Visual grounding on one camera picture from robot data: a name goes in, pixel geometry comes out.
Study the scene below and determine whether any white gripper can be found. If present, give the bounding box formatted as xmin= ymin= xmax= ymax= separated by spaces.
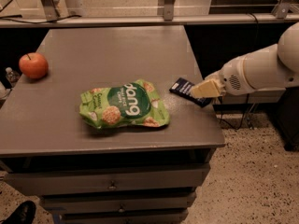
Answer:
xmin=191 ymin=55 xmax=255 ymax=98

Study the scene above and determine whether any dark blue rxbar wrapper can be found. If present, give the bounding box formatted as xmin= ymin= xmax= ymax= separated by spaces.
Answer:
xmin=169 ymin=77 xmax=212 ymax=107

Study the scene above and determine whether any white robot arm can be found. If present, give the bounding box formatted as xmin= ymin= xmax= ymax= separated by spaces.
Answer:
xmin=191 ymin=22 xmax=299 ymax=98

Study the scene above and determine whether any green rice chip bag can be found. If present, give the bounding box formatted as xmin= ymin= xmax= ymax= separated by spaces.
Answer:
xmin=79 ymin=79 xmax=170 ymax=129

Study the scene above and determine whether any middle grey drawer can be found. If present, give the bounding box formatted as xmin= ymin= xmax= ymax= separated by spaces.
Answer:
xmin=42 ymin=191 xmax=196 ymax=214

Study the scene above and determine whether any grey drawer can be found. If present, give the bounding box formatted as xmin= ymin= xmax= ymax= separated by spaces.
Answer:
xmin=42 ymin=191 xmax=196 ymax=214
xmin=4 ymin=164 xmax=209 ymax=196
xmin=62 ymin=208 xmax=188 ymax=224

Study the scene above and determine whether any bottom grey drawer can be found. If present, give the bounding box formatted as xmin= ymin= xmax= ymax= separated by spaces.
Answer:
xmin=62 ymin=208 xmax=188 ymax=224

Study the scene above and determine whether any grey drawer cabinet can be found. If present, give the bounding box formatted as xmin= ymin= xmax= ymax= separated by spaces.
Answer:
xmin=0 ymin=26 xmax=224 ymax=224

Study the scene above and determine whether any red apple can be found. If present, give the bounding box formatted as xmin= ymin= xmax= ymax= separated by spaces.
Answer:
xmin=19 ymin=52 xmax=49 ymax=79

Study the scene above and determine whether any top grey drawer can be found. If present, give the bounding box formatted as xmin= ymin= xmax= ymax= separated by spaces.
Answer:
xmin=4 ymin=164 xmax=209 ymax=196

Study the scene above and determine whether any clear plastic water bottle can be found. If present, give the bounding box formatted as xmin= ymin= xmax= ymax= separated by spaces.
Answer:
xmin=6 ymin=67 xmax=20 ymax=87

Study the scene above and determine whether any black shoe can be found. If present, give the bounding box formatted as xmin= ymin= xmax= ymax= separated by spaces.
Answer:
xmin=1 ymin=201 xmax=36 ymax=224

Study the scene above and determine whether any black hanging cable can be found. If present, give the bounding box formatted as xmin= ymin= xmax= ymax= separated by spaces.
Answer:
xmin=218 ymin=12 xmax=260 ymax=131

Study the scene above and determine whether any metal frame rail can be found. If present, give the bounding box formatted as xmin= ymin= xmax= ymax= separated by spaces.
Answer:
xmin=0 ymin=13 xmax=299 ymax=28

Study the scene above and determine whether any black cable on rail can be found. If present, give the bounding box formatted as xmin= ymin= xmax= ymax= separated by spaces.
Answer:
xmin=0 ymin=10 xmax=82 ymax=24

